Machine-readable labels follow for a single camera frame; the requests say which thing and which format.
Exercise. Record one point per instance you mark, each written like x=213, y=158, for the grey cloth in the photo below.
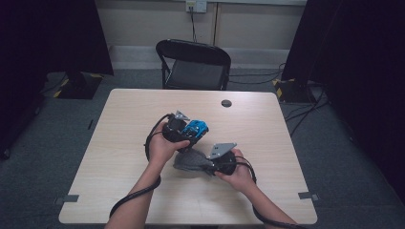
x=191, y=160

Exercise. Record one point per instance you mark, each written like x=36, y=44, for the person's right hand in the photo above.
x=242, y=178

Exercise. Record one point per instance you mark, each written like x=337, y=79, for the black yellow-striped stand base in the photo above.
x=79, y=89
x=293, y=92

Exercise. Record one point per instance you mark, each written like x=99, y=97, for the white wall socket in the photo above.
x=196, y=5

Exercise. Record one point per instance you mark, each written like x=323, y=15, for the blue toy car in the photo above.
x=197, y=127

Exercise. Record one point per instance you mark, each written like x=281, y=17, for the black table grommet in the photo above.
x=226, y=103

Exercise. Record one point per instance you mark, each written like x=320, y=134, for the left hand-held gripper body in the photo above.
x=175, y=132

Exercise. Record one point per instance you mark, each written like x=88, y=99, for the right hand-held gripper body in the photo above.
x=224, y=163

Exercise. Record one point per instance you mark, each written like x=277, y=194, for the person's left hand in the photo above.
x=160, y=151

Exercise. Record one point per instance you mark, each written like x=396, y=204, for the small black floor strip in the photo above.
x=90, y=124

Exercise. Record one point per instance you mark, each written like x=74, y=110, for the black folding chair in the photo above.
x=194, y=74

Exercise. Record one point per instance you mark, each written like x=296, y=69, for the grey tape strip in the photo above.
x=68, y=199
x=309, y=196

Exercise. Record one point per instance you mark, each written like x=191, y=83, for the black curtain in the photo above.
x=359, y=63
x=47, y=38

